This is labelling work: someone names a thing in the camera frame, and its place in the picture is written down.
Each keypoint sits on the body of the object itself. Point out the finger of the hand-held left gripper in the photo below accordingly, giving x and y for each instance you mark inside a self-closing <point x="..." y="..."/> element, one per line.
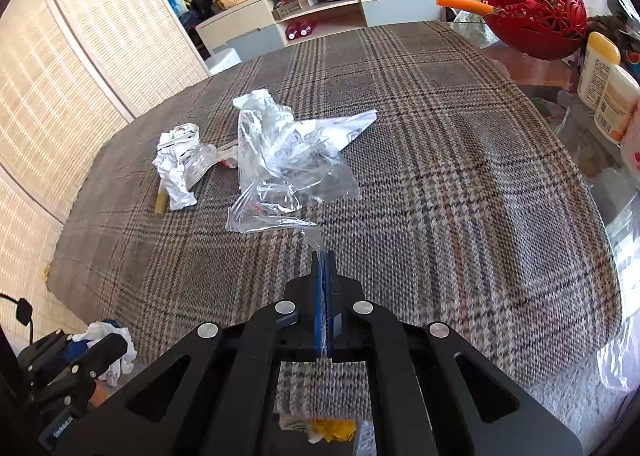
<point x="50" y="351"/>
<point x="100" y="353"/>

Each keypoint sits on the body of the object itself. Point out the white blue wrapper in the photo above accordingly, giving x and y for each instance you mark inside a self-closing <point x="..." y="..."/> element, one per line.
<point x="112" y="333"/>

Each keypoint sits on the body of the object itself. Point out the white bottle pink label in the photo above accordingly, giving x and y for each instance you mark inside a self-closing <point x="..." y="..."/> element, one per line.
<point x="632" y="146"/>

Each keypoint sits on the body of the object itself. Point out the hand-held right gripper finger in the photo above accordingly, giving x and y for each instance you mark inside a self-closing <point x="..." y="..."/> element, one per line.
<point x="330" y="306"/>
<point x="318" y="306"/>

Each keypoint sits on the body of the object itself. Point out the red shoes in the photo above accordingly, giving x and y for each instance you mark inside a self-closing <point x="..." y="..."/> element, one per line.
<point x="300" y="31"/>

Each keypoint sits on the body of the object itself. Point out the white stool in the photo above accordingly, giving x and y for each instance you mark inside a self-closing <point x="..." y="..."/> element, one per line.
<point x="225" y="61"/>

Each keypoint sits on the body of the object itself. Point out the crumpled white paper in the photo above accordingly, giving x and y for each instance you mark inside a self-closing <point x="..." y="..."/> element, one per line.
<point x="180" y="161"/>

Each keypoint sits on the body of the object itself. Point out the plaid tablecloth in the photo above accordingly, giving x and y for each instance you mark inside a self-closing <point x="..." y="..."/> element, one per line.
<point x="450" y="186"/>

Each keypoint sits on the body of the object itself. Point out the clear plastic bag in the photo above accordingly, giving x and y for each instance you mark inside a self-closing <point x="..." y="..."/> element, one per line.
<point x="615" y="361"/>

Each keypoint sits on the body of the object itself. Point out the bamboo folding screen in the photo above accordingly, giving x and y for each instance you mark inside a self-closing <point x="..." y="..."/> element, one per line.
<point x="75" y="61"/>

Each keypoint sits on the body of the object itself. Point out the red openwork basket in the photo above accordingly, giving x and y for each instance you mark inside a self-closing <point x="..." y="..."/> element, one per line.
<point x="535" y="31"/>

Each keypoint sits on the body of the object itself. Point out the beige paper tube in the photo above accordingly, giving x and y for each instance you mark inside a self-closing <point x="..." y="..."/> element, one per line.
<point x="161" y="202"/>

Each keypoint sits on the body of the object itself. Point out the clear plastic wrap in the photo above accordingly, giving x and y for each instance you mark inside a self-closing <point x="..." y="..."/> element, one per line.
<point x="280" y="171"/>

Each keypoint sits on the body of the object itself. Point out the white bottle yellow cap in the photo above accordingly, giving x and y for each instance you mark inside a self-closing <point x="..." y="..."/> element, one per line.
<point x="597" y="71"/>

